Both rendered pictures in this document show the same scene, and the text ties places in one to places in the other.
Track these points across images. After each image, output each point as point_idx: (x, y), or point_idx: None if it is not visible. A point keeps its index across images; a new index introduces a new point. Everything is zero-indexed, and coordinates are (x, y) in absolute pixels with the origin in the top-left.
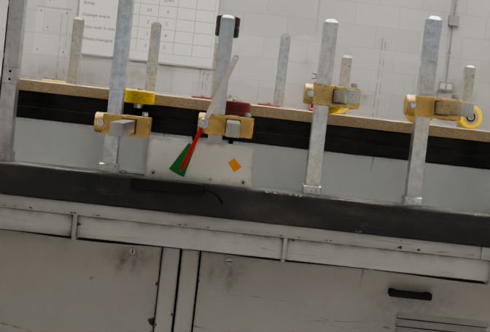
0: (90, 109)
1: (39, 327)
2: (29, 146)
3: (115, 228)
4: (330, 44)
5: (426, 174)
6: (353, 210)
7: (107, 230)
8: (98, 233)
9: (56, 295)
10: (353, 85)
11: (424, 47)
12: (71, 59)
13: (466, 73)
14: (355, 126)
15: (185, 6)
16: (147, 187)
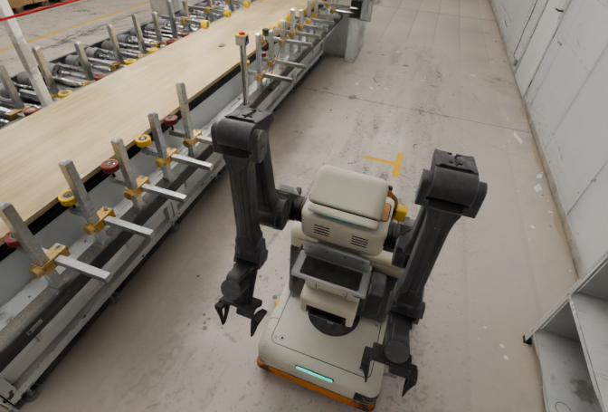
0: (231, 73)
1: None
2: (223, 94)
3: (261, 103)
4: (284, 27)
5: (275, 47)
6: (289, 68)
7: (260, 105)
8: (259, 107)
9: None
10: (286, 35)
11: (292, 18)
12: (116, 45)
13: None
14: (268, 43)
15: None
16: (274, 89)
